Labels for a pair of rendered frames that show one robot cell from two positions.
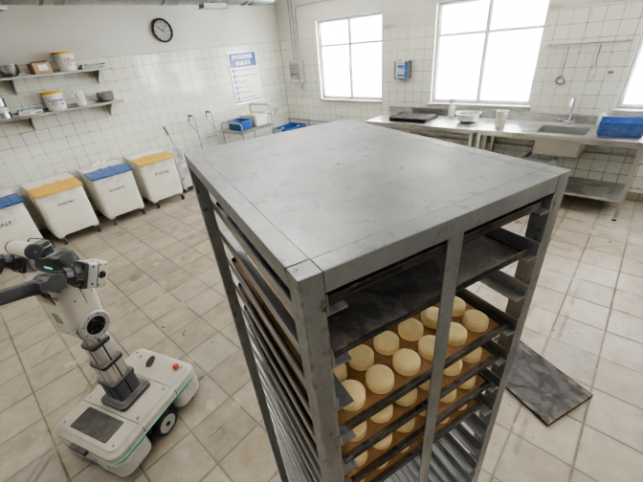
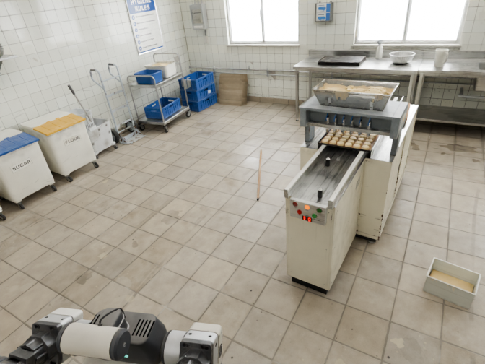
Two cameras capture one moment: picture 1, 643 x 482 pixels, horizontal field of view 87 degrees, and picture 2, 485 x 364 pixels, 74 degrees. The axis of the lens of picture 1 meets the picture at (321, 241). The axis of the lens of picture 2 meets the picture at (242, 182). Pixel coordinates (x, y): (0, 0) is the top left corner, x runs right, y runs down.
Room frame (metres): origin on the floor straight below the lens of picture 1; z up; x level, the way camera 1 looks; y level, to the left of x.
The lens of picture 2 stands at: (0.78, 1.02, 2.05)
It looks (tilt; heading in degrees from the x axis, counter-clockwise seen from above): 32 degrees down; 349
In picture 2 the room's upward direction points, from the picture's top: 6 degrees counter-clockwise
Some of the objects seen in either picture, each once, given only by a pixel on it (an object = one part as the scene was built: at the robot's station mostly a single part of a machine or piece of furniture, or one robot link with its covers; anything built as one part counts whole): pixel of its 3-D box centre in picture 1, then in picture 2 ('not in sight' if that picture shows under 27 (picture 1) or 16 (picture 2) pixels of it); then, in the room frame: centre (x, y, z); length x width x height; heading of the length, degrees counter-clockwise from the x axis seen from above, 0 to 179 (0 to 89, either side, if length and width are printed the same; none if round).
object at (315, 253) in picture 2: not in sight; (325, 218); (2.56, 0.05, 0.45); 0.70 x 0.34 x 0.90; 134
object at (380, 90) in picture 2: not in sight; (354, 92); (2.91, -0.32, 1.28); 0.54 x 0.27 x 0.06; 44
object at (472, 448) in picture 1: (398, 367); not in sight; (0.76, -0.22, 1.05); 0.64 x 0.03 x 0.03; 27
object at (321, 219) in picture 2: not in sight; (307, 211); (2.31, 0.31, 0.77); 0.24 x 0.04 x 0.14; 44
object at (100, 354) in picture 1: (109, 364); not in sight; (1.38, 1.30, 0.53); 0.11 x 0.11 x 0.40; 65
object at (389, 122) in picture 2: not in sight; (351, 126); (2.91, -0.32, 1.01); 0.72 x 0.33 x 0.34; 44
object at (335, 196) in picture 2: not in sight; (372, 138); (2.88, -0.50, 0.87); 2.01 x 0.03 x 0.07; 134
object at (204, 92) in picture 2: not in sight; (198, 91); (7.13, 0.42, 0.30); 0.60 x 0.40 x 0.20; 136
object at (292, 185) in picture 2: not in sight; (336, 133); (3.09, -0.30, 0.87); 2.01 x 0.03 x 0.07; 134
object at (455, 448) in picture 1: (397, 383); not in sight; (0.76, -0.22, 0.96); 0.64 x 0.03 x 0.03; 27
